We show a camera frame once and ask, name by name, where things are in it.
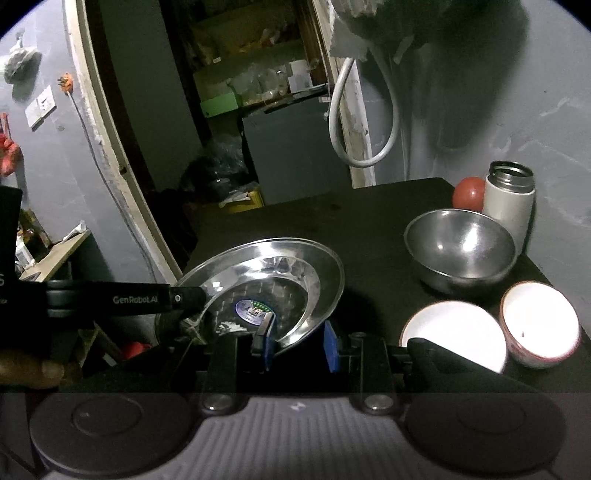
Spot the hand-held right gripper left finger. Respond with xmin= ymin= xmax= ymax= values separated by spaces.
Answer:
xmin=92 ymin=313 xmax=279 ymax=409

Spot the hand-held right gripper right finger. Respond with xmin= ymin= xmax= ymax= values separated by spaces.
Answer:
xmin=322 ymin=320 xmax=548 ymax=411

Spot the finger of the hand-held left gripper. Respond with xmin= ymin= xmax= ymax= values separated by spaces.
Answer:
xmin=45 ymin=280 xmax=209 ymax=320

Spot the steel plate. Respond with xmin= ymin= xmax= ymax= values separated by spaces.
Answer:
xmin=156 ymin=237 xmax=345 ymax=360

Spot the white bowl with red rim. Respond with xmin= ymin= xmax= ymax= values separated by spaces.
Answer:
xmin=501 ymin=281 xmax=582 ymax=370
xmin=399 ymin=300 xmax=509 ymax=376

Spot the steel bowl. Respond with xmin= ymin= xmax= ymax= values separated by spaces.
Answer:
xmin=404 ymin=208 xmax=517 ymax=296

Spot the person's left hand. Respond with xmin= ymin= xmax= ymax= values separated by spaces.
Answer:
xmin=0 ymin=350 xmax=64 ymax=388

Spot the wooden shelf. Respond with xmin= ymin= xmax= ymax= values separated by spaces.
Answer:
xmin=17 ymin=228 xmax=93 ymax=283

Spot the yellow box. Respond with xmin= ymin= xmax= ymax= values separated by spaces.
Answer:
xmin=221 ymin=188 xmax=265 ymax=214

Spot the black plastic bag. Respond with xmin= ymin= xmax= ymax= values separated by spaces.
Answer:
xmin=182 ymin=141 xmax=260 ymax=206

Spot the red plastic bag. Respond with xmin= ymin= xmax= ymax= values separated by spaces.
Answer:
xmin=0 ymin=113 xmax=22 ymax=177

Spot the dark cabinet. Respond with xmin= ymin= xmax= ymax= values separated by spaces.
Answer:
xmin=241 ymin=98 xmax=352 ymax=205

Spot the red tomato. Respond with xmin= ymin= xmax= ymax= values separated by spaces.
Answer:
xmin=452 ymin=176 xmax=487 ymax=212

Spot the green box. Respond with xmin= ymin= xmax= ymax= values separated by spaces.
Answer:
xmin=200 ymin=92 xmax=242 ymax=117

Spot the white steel thermos flask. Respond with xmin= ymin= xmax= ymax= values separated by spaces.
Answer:
xmin=482 ymin=160 xmax=537 ymax=256

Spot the white cloth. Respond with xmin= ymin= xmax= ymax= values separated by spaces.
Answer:
xmin=4 ymin=31 xmax=43 ymax=85

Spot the grey cable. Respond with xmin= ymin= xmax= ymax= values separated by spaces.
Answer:
xmin=68 ymin=90 xmax=160 ymax=284

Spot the white door frame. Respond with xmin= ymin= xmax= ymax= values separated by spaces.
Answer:
xmin=64 ymin=0 xmax=186 ymax=288

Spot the white wall switch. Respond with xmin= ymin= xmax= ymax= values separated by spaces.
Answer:
xmin=25 ymin=85 xmax=59 ymax=130

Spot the white hose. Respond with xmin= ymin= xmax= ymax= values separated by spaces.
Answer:
xmin=327 ymin=55 xmax=400 ymax=168

